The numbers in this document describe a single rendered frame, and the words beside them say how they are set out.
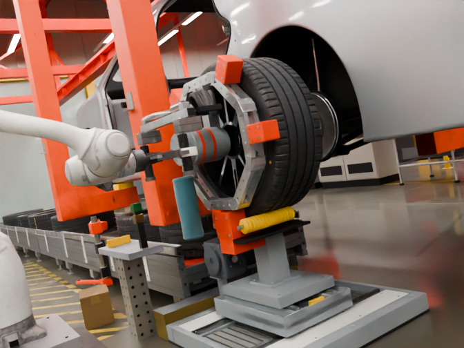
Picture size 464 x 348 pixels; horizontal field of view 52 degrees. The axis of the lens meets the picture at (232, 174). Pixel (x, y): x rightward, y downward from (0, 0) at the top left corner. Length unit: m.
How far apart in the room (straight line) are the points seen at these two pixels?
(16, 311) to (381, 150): 6.04
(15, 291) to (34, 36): 3.10
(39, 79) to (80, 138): 2.86
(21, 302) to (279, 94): 1.08
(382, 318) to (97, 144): 1.25
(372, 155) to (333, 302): 5.01
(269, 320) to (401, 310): 0.53
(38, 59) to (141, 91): 2.05
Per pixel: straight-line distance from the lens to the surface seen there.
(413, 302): 2.14
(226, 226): 1.93
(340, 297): 2.03
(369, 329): 1.95
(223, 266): 2.24
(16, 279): 1.47
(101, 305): 2.82
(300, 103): 1.83
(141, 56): 2.37
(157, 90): 2.36
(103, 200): 4.22
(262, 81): 1.79
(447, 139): 3.91
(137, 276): 2.41
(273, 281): 2.05
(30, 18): 4.36
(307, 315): 1.92
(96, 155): 1.36
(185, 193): 1.96
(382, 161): 6.98
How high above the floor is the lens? 0.79
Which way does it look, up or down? 2 degrees down
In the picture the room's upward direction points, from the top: 11 degrees counter-clockwise
